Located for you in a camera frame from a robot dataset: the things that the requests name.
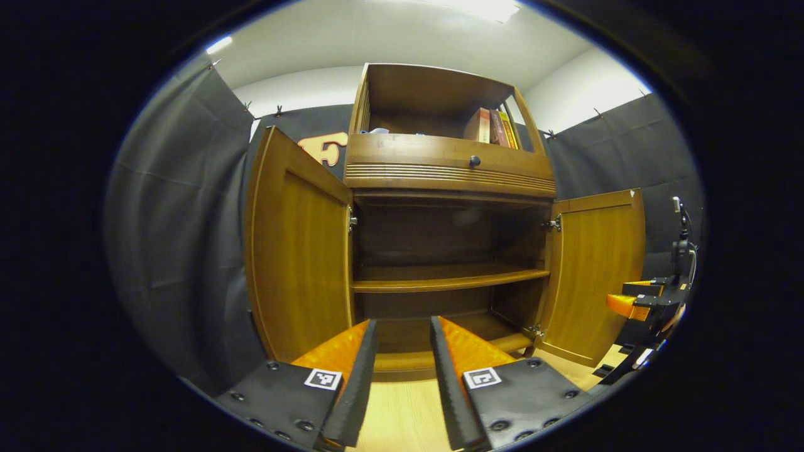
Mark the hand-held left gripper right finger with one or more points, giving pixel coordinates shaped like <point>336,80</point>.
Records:
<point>449,389</point>

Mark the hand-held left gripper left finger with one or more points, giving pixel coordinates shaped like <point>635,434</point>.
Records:
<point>358,389</point>

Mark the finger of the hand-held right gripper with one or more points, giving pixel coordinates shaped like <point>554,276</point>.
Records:
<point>628,307</point>
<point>644,288</point>

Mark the wooden shoe cabinet door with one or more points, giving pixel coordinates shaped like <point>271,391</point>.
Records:
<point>597,270</point>
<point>301,251</point>

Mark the wooden cabinet drawer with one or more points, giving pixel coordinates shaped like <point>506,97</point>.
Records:
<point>408,157</point>

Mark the yellow book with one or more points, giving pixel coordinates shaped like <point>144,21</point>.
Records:
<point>509,130</point>

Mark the round black drawer knob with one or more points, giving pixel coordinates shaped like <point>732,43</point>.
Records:
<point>474,161</point>

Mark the red-brown book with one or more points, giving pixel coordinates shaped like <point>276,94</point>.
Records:
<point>497,128</point>

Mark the tan book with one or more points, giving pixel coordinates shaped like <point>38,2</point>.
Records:
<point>476,124</point>

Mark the black backdrop cloth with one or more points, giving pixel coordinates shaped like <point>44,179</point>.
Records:
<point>176,220</point>

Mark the light blue cloth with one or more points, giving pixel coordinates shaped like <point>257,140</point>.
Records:
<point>377,131</point>

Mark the small ceiling light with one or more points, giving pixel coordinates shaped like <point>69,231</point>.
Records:
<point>219,44</point>

